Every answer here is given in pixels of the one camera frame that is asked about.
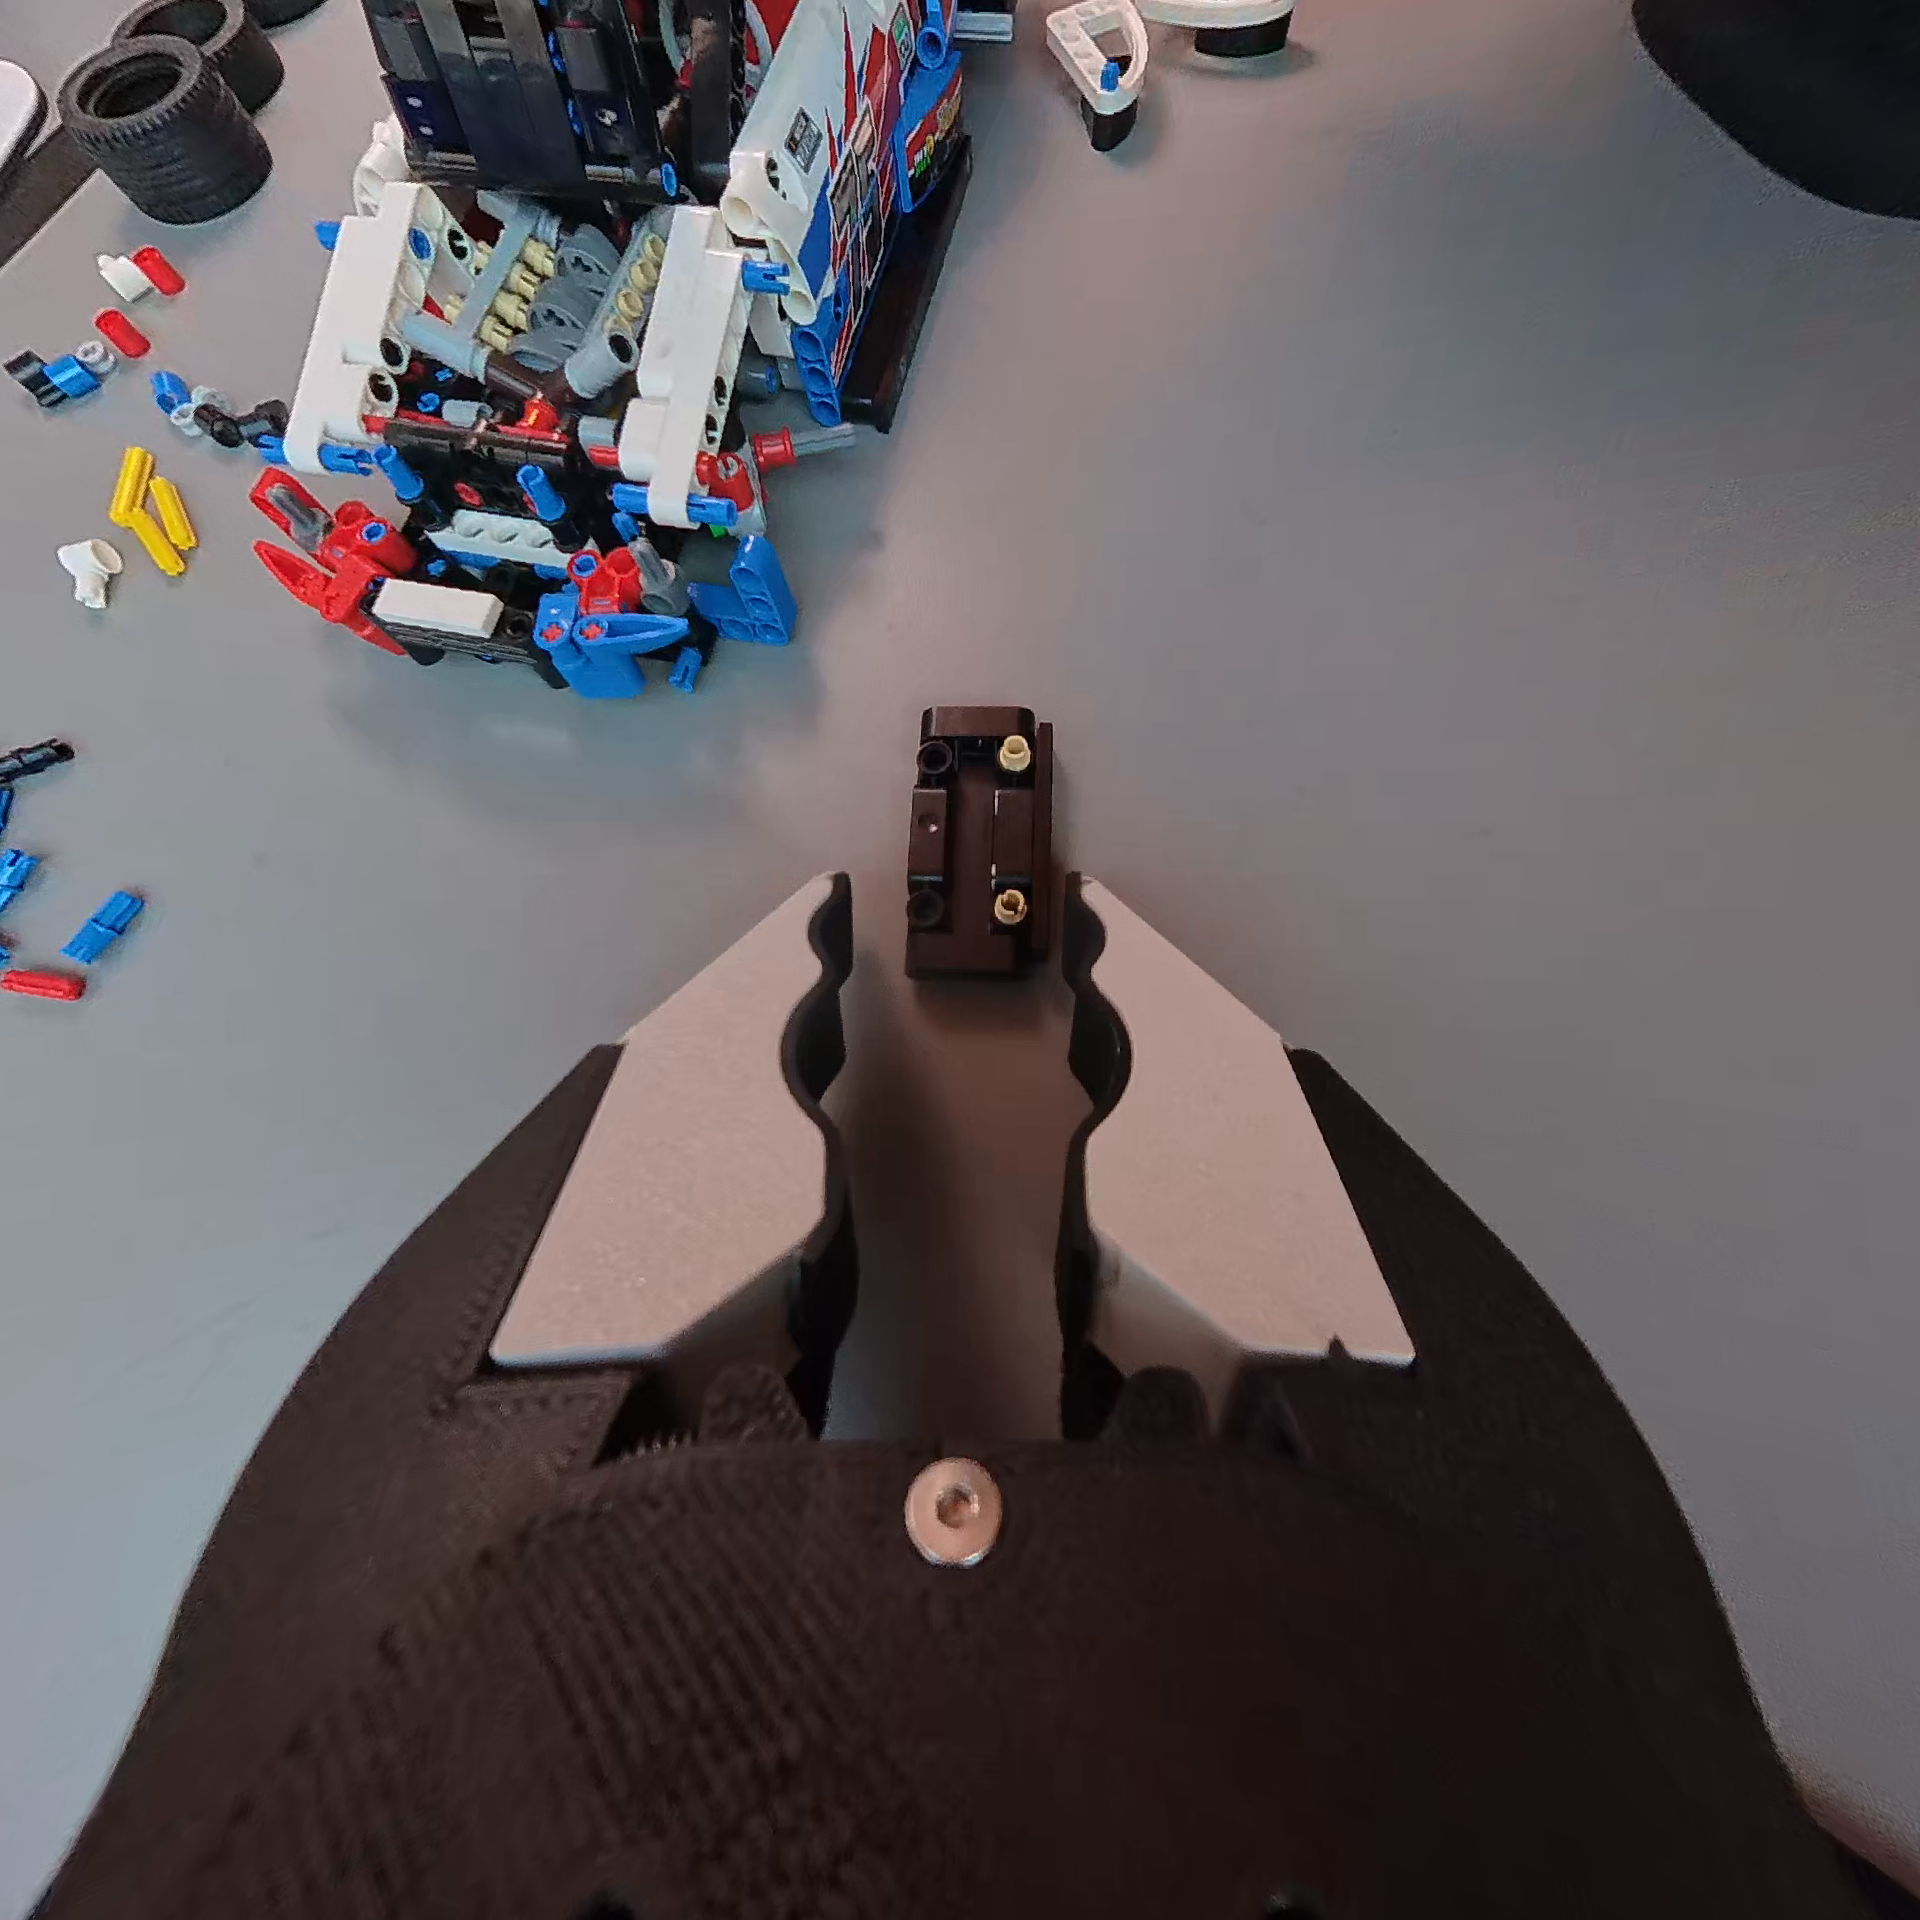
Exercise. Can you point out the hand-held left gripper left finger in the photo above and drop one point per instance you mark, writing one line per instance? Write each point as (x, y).
(675, 1200)

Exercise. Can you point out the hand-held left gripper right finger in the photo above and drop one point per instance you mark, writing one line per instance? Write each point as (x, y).
(1229, 1200)

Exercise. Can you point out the black brick assembly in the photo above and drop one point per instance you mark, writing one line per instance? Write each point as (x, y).
(960, 902)

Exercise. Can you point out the pile of blue connector pins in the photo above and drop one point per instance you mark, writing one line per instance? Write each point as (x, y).
(101, 926)

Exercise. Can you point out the yellow connector pin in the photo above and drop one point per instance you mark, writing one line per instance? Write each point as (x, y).
(157, 547)
(175, 514)

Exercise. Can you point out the small white connector piece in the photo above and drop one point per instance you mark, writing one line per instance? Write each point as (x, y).
(89, 570)

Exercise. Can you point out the loose yellow and white pieces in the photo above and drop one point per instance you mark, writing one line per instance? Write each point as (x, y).
(132, 482)

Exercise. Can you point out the toy brick race car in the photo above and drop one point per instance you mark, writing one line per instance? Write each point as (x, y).
(675, 299)

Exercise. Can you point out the blue grey connector cluster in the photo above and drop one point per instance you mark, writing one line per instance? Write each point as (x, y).
(218, 413)

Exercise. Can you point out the blue and black connector piece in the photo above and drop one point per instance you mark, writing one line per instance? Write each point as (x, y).
(59, 375)

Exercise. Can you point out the small red brick piece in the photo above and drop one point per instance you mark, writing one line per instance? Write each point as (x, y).
(119, 331)

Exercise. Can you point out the red and white brick piece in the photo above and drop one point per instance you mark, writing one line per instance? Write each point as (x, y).
(138, 274)

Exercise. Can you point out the white curved brick piece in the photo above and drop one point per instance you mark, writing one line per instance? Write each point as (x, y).
(1101, 59)
(1213, 23)

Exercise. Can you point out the black rubber toy tyre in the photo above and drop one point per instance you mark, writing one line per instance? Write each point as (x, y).
(165, 135)
(224, 38)
(284, 11)

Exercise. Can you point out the black chair armrest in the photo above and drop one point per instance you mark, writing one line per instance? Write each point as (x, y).
(1785, 90)

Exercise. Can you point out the white book stand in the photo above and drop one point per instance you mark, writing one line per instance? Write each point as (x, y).
(13, 113)

